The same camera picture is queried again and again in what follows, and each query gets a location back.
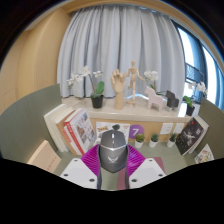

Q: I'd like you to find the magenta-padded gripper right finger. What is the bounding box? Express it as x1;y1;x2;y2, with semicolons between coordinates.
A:
125;144;167;190

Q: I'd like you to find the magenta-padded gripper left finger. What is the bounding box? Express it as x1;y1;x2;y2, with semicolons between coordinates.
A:
59;144;103;190

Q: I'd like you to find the dark grey computer mouse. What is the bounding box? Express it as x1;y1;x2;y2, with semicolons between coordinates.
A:
98;129;130;174

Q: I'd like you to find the beige book with red text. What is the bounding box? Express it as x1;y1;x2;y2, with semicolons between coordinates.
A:
27;139;63;174

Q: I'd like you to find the red-spined photo-cover book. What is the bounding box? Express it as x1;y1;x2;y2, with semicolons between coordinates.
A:
63;109;98;156

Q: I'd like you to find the purple round number sticker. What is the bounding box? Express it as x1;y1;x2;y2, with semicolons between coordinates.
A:
128;124;146;141

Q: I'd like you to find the brown-spined book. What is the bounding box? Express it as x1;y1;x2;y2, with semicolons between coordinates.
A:
54;108;83;156

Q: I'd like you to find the white sticker sheet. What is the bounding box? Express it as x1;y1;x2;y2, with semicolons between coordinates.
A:
95;121;131;145

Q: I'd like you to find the black cover book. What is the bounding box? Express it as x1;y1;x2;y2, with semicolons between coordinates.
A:
175;114;210;156

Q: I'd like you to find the colourful illustrated card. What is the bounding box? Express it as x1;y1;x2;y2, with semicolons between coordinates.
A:
194;143;215;165

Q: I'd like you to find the wooden desk back shelf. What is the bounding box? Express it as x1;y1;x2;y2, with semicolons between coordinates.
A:
61;95;201;145

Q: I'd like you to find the green desk divider panel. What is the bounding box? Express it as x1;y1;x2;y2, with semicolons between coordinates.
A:
0;83;63;164
198;97;224;158

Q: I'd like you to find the white orchid in black pot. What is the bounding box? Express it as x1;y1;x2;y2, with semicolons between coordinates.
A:
66;65;106;109
182;81;208;117

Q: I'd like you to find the black wooden horse figure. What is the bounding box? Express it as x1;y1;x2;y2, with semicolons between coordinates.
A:
164;89;180;112

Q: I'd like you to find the wooden hand model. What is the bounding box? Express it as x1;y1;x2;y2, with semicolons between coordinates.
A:
110;68;128;110

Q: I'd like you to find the white orchid behind horses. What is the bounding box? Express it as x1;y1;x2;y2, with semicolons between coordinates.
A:
143;69;168;96

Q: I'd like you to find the light grey curtain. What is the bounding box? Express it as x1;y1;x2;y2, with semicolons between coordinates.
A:
56;3;186;101

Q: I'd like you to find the white wall socket plate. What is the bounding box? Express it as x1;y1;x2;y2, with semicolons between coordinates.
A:
159;122;174;136
173;122;185;135

